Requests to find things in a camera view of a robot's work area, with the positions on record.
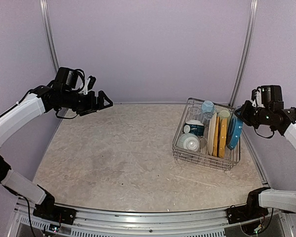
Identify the dark teal white bowl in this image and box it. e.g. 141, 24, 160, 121
183, 119, 205, 137

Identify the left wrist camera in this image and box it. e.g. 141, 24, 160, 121
78, 76, 96, 95

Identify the blue polka dot plate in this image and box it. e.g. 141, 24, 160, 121
226, 115, 243, 150

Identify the beige plate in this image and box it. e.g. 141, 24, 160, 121
207, 113, 217, 155

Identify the yellow polka dot plate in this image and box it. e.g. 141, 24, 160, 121
218, 118, 228, 158

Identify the metal wire dish rack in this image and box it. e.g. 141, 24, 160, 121
172, 97, 240, 171

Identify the clear drinking glass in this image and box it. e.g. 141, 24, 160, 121
186, 106, 202, 122

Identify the right aluminium frame post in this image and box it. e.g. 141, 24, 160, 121
229, 0, 259, 107

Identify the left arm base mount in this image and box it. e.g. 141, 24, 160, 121
33, 205, 76, 225

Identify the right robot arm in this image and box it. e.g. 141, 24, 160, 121
233, 100, 296, 219

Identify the light green checked bowl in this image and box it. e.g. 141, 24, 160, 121
177, 133, 200, 152

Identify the front aluminium rail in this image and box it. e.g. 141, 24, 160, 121
7, 198, 294, 237

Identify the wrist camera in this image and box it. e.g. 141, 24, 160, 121
251, 86, 262, 108
78, 76, 96, 95

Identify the pale green cup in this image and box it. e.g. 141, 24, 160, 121
218, 110, 231, 122

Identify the left aluminium frame post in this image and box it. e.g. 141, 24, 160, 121
39, 0, 59, 72

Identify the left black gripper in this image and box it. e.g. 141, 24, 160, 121
61, 89, 113, 116

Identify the aluminium frame post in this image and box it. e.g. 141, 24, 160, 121
229, 0, 259, 107
39, 0, 59, 72

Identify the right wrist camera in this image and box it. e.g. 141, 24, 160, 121
251, 86, 262, 108

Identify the light blue cup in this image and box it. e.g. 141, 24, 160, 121
201, 100, 215, 115

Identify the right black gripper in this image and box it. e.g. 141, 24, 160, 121
235, 100, 273, 129

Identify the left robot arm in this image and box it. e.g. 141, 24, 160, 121
0, 85, 113, 220

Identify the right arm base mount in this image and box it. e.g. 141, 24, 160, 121
226, 204, 269, 224

